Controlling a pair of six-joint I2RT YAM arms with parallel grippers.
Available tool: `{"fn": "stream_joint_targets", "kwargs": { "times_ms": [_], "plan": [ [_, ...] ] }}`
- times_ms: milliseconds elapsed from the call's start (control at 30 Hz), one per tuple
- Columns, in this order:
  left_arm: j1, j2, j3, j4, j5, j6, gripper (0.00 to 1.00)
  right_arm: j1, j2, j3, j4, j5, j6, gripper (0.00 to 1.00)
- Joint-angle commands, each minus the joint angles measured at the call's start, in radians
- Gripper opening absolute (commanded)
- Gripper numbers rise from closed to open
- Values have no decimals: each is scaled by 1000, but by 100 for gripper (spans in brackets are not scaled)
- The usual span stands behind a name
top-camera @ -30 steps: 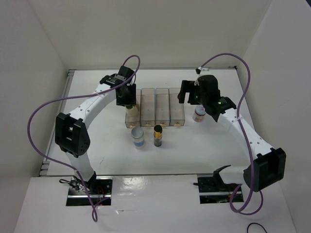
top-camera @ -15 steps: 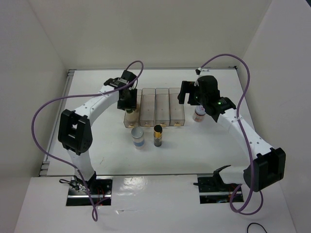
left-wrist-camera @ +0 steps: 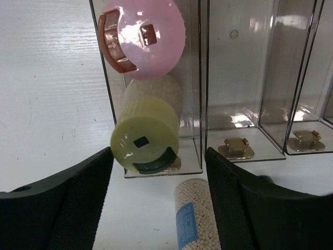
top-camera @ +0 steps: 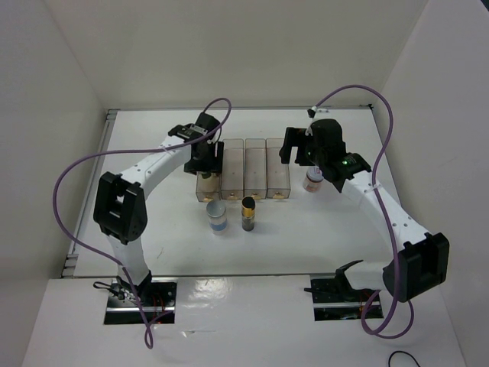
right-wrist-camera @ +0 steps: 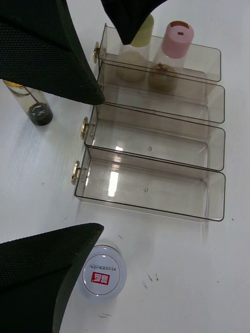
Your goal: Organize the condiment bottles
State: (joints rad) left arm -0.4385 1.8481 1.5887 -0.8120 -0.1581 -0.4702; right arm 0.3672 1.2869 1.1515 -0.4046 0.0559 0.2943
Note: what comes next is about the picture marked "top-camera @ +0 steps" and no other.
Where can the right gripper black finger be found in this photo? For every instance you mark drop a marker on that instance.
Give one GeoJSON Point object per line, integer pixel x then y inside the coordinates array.
{"type": "Point", "coordinates": [295, 137]}
{"type": "Point", "coordinates": [285, 153]}

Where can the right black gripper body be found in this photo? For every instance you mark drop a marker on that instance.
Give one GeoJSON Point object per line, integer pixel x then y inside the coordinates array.
{"type": "Point", "coordinates": [315, 158]}

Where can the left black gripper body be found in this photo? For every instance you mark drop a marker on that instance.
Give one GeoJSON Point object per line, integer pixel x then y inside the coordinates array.
{"type": "Point", "coordinates": [208, 163]}

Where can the yellow-lid spice jar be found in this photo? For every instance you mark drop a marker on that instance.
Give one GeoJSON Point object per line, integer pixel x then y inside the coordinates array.
{"type": "Point", "coordinates": [208, 182]}

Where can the white-lid red-label jar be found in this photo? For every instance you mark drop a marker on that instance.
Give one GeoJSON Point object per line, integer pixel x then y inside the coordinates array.
{"type": "Point", "coordinates": [313, 179]}

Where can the blue-label silver-lid jar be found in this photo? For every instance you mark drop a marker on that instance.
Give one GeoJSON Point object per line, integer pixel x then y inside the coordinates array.
{"type": "Point", "coordinates": [217, 216]}

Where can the gold-band dark bottle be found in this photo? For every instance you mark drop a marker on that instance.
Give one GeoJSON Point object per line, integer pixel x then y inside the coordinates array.
{"type": "Point", "coordinates": [248, 206]}

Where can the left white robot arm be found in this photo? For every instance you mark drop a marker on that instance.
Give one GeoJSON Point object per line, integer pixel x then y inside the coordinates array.
{"type": "Point", "coordinates": [120, 207]}

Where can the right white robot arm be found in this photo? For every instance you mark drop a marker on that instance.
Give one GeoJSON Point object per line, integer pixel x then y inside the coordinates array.
{"type": "Point", "coordinates": [420, 258]}

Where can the clear bin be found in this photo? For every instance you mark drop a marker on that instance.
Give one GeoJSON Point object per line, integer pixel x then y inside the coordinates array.
{"type": "Point", "coordinates": [232, 177]}
{"type": "Point", "coordinates": [206, 197]}
{"type": "Point", "coordinates": [278, 174]}
{"type": "Point", "coordinates": [255, 171]}

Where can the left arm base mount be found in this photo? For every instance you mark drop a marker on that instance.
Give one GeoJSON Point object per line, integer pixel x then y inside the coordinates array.
{"type": "Point", "coordinates": [158, 303]}

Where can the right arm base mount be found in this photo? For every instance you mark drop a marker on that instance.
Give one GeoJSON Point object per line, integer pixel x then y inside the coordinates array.
{"type": "Point", "coordinates": [332, 302]}

